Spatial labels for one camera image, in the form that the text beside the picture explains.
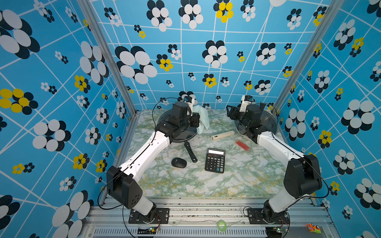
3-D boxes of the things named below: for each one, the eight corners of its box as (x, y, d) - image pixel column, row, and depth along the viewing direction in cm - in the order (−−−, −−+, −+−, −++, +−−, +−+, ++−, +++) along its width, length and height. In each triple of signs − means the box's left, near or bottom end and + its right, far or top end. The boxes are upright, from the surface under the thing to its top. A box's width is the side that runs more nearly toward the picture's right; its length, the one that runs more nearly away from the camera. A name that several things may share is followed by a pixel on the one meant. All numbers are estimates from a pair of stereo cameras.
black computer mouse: (171, 164, 94) (170, 163, 92) (174, 157, 97) (173, 156, 95) (184, 169, 92) (184, 167, 90) (187, 162, 95) (187, 160, 93)
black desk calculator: (203, 170, 91) (203, 167, 89) (206, 150, 100) (207, 147, 98) (223, 173, 90) (224, 171, 87) (225, 153, 99) (226, 150, 96)
